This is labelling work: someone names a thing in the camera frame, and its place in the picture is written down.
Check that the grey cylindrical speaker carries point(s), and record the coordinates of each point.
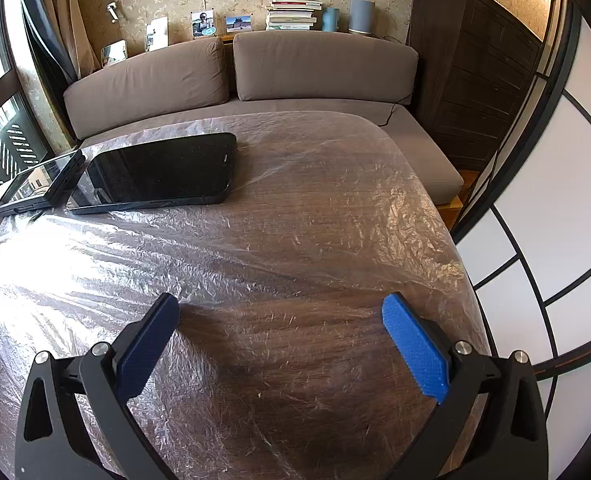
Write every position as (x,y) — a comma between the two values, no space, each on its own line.
(361,16)

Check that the large black tablet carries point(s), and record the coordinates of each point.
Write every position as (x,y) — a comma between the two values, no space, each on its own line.
(160,170)

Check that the rounded photo frame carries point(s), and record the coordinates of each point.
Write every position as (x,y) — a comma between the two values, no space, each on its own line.
(113,52)

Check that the stack of books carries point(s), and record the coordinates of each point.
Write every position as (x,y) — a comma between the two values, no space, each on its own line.
(293,15)

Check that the small blue cylinder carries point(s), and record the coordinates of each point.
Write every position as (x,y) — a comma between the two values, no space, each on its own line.
(330,20)

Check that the photo of building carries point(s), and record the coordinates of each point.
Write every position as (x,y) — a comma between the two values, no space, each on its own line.
(238,24)

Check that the small tablet in blue case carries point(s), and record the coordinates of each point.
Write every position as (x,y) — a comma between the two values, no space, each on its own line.
(33,185)

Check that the white panel sliding door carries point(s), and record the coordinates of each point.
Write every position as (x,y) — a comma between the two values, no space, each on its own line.
(560,210)

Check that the beige and dark curtains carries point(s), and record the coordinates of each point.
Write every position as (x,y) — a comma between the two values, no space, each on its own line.
(50,15)

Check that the tall white photo card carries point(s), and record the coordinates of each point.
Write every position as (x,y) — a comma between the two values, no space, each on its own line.
(157,34)

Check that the dark balcony railing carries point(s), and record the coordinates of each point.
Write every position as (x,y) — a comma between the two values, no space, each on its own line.
(15,145)

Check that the photo of person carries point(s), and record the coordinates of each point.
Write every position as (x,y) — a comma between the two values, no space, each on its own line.
(203,24)

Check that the white wall hook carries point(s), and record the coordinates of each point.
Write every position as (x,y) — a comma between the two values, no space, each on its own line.
(113,11)

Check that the dark wooden cabinet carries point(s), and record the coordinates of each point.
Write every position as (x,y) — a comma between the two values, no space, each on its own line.
(470,70)

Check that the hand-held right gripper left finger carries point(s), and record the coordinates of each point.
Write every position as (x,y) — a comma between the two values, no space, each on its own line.
(145,345)

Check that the brown fabric sofa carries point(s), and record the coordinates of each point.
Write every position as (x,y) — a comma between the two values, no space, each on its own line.
(415,150)

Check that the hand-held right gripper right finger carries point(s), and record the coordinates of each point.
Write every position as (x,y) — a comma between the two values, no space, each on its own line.
(415,345)

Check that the brown sofa back cushion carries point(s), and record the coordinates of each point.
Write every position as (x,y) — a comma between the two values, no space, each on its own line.
(325,67)
(145,82)

